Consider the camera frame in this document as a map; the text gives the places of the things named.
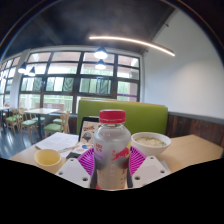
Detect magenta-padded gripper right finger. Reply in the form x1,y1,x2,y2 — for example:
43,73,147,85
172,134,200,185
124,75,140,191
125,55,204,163
127,145,172,189

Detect white paper sheets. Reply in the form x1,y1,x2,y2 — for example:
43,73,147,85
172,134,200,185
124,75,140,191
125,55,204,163
34,131,80,153

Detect light wooden dining table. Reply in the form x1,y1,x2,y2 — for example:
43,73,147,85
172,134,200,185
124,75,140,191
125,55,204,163
23,107,61,139

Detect yellow-handled cream mug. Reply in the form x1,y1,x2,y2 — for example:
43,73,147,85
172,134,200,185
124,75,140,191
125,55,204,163
33,148,62,168

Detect sticker-covered black tablet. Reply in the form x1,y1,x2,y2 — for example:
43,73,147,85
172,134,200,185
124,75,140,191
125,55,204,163
78,116,101,144

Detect green upholstered bench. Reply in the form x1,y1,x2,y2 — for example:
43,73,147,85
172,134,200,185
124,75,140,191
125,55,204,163
76,98,169,136

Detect group of pendant lamps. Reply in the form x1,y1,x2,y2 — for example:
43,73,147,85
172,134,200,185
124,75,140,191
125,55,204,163
17,46,109,78

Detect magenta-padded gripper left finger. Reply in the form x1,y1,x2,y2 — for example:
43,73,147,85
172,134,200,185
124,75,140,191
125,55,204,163
55,146,100,190

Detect curved linear ceiling light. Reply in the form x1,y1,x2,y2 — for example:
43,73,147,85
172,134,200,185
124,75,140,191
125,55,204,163
88,35,176,57

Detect group of green-seated wooden chairs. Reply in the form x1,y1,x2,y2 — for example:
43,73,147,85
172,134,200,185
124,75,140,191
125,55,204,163
4,108,72,139

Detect red-capped silver drink bottle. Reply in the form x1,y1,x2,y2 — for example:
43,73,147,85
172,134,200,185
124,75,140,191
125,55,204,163
90,109,135,191

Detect white bowl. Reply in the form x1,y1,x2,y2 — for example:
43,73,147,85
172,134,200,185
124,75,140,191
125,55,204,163
130,131,172,158

